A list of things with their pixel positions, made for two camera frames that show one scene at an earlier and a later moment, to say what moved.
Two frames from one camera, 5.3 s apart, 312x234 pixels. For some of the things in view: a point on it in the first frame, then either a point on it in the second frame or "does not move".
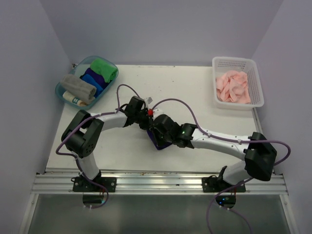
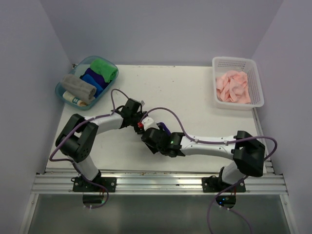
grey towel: [83, 91] does not move
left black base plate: [81, 185] does not move
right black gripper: [155, 132] → [154, 149]
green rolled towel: [108, 69] does not move
